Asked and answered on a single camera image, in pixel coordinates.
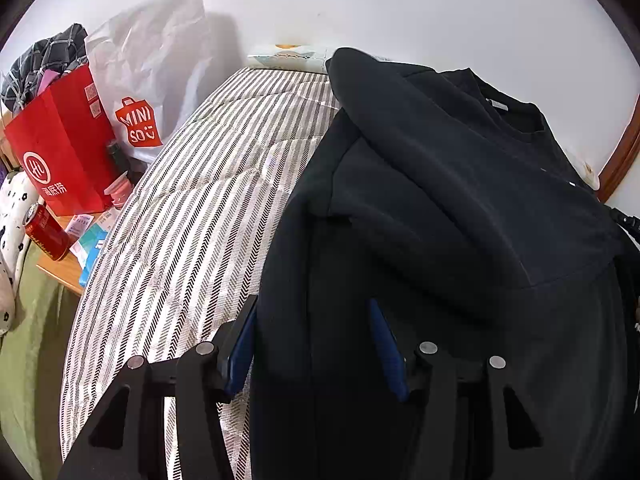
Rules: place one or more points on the black sweatshirt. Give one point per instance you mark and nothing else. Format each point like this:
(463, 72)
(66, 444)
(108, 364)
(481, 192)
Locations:
(450, 210)

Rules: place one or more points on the blue box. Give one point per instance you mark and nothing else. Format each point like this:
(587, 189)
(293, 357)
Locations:
(92, 255)

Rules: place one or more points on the white medicine box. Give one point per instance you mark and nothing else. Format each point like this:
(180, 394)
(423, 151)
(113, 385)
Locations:
(80, 225)

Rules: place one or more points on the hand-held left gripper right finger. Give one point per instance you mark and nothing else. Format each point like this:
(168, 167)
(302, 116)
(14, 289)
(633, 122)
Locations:
(387, 355)

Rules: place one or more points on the wooden nightstand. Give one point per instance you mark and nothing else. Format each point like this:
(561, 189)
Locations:
(62, 272)

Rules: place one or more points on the red paper bag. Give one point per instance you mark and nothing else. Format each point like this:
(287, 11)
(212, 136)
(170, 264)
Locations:
(65, 135)

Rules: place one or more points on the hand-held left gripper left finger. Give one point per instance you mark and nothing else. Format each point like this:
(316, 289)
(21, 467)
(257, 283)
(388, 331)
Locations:
(239, 360)

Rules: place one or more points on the green bed sheet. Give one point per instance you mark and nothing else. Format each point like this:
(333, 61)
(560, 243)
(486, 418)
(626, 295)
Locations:
(35, 360)

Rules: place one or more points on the dark bottle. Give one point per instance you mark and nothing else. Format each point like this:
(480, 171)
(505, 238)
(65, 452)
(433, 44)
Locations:
(118, 157)

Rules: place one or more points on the dark plaid cloth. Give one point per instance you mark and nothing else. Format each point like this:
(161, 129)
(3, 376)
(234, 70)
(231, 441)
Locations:
(45, 60)

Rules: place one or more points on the striped bed quilt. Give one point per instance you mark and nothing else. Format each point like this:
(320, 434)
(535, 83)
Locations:
(200, 185)

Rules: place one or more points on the pink jar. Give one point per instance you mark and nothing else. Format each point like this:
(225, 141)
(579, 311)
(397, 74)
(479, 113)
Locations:
(119, 191)

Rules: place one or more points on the white plastic shopping bag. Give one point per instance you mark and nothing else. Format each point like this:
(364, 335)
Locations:
(150, 60)

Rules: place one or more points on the red drink can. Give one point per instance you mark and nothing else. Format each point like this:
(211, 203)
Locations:
(46, 232)

